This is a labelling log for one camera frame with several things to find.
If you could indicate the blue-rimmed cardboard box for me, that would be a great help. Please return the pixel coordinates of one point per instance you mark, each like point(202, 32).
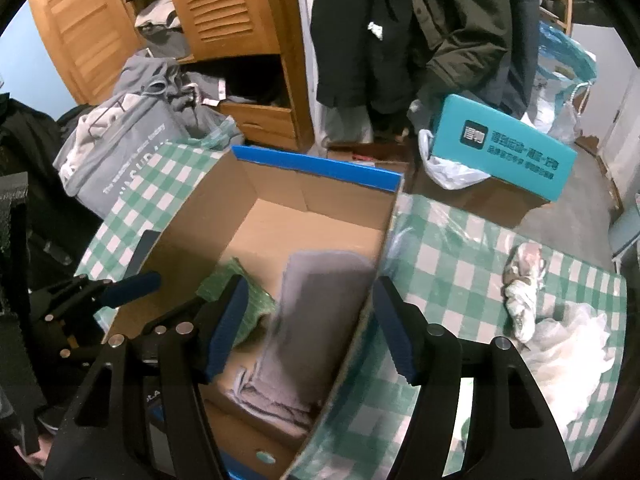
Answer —
point(310, 220)

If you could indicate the blue plastic bag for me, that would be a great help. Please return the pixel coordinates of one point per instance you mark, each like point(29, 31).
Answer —
point(567, 57)

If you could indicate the dark jacket with white tag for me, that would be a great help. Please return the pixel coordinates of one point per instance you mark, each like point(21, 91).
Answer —
point(350, 45)

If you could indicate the light blue cabinet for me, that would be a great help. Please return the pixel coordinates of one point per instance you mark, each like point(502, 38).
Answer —
point(627, 230)

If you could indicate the patterned cloth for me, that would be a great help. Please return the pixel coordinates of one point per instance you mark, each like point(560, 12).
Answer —
point(525, 285)

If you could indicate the green checked tablecloth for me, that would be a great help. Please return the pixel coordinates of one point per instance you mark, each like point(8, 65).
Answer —
point(450, 270)

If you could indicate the brown cardboard box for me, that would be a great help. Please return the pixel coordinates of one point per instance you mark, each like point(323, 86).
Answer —
point(480, 202)

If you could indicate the light grey garment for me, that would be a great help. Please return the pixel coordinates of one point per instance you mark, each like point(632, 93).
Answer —
point(160, 25)

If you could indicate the olive jacket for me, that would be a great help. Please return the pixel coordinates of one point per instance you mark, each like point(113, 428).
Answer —
point(465, 35)

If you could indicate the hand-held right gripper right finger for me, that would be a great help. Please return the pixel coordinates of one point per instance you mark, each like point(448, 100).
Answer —
point(397, 330)

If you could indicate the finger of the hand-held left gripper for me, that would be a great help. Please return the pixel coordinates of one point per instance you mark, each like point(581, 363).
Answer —
point(135, 286)
point(145, 247)

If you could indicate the grey towel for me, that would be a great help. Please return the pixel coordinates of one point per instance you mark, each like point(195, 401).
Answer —
point(320, 310)

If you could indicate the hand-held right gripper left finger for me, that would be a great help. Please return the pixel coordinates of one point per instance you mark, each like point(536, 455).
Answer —
point(227, 330)

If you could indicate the wooden louvered wardrobe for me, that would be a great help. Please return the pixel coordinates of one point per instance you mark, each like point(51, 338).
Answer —
point(225, 5)

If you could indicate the small white plastic bag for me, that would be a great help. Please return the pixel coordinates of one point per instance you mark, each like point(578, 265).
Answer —
point(450, 170)

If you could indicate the grey hoodie pile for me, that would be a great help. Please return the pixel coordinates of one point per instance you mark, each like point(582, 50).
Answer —
point(130, 160)

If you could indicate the teal printed box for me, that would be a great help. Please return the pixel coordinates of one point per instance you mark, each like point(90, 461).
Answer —
point(500, 152)

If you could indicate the green dotted cloth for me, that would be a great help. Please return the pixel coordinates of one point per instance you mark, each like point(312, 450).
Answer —
point(257, 312)

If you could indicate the large white plastic bag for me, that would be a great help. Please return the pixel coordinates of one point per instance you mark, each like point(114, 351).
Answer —
point(575, 355)

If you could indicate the black garment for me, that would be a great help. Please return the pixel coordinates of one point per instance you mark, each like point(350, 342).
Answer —
point(45, 160)

